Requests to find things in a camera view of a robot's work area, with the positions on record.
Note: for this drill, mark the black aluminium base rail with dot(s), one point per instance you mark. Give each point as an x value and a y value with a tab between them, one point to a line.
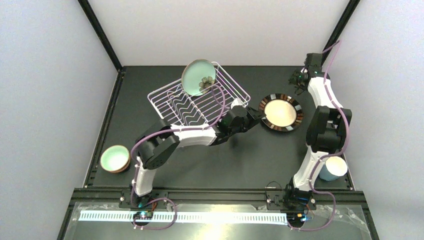
256	196

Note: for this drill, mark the black frame post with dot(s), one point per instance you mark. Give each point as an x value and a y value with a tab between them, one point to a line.
342	22
97	27

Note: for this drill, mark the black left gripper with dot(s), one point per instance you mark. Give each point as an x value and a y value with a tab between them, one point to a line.
250	115

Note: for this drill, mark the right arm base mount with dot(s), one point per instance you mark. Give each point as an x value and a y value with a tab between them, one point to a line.
298	205

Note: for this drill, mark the black left frame post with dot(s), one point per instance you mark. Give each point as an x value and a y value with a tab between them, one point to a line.
97	27

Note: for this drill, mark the white wire dish rack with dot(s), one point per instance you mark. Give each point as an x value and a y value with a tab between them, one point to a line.
175	106

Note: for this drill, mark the mint green flower plate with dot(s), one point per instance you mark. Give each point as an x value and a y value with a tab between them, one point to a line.
198	77

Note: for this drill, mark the white slotted cable duct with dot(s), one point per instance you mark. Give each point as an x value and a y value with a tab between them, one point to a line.
184	217

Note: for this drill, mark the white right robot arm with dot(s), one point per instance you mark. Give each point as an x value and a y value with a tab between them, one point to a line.
326	135

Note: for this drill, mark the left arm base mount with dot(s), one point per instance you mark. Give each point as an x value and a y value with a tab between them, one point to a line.
142	202

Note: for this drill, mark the black right frame post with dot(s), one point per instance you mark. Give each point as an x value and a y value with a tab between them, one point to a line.
342	22

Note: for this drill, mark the mint green brown bowl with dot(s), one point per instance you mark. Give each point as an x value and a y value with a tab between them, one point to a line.
115	159

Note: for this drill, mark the blue ceramic mug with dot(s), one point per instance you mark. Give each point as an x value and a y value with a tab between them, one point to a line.
334	168

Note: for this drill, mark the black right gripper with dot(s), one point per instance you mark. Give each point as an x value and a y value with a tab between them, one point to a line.
298	78

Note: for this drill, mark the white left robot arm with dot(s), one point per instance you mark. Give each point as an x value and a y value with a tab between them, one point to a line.
154	148

